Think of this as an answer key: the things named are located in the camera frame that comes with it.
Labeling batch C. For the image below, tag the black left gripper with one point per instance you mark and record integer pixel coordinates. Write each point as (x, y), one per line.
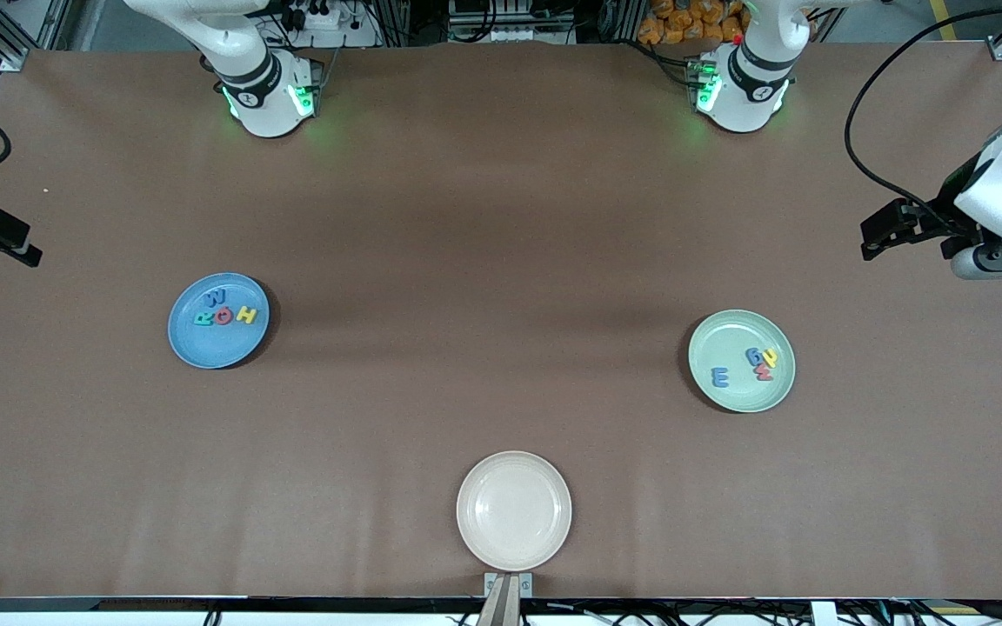
(946, 206)

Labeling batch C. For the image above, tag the yellow foam lowercase h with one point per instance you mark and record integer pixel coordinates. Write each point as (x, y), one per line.
(771, 356)

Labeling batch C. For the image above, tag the blue foam lowercase p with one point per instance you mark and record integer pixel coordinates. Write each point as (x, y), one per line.
(752, 356)

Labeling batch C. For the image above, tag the pink foam lowercase m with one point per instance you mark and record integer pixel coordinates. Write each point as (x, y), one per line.
(763, 374)

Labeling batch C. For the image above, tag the teal foam letter R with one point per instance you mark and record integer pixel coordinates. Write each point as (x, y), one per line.
(204, 319)

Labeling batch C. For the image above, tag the blue foam letter W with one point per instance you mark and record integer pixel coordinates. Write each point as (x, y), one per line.
(218, 296)

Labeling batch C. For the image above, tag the pink foam letter Q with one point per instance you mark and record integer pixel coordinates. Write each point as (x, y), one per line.
(218, 317)

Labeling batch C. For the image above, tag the blue foam lowercase m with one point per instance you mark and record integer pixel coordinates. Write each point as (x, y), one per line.
(715, 377)

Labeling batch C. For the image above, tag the yellow foam uppercase H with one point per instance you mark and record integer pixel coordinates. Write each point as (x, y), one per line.
(246, 315)

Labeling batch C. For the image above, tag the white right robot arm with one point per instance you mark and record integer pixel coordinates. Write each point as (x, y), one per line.
(262, 96)

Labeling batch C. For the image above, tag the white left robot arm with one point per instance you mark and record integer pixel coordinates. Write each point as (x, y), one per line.
(749, 87)

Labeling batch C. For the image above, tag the green plate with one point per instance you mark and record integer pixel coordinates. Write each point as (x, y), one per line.
(740, 396)

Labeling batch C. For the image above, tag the blue plate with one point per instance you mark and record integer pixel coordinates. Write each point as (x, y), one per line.
(205, 348)

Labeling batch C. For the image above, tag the beige plate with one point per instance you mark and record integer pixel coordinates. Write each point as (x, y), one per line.
(514, 511)

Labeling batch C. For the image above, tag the brown table cover sheet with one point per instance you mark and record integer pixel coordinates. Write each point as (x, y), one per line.
(118, 478)

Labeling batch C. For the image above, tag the orange packets pile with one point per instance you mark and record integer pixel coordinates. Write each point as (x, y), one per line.
(684, 22)

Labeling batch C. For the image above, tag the white power strip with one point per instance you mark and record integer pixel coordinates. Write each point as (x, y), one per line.
(318, 17)

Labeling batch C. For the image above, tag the electronics rack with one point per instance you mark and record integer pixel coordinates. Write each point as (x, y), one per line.
(510, 22)

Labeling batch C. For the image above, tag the black table edge rail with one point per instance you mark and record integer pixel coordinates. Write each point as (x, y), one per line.
(205, 603)

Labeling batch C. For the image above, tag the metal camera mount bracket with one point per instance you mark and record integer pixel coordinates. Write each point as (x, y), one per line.
(508, 609)

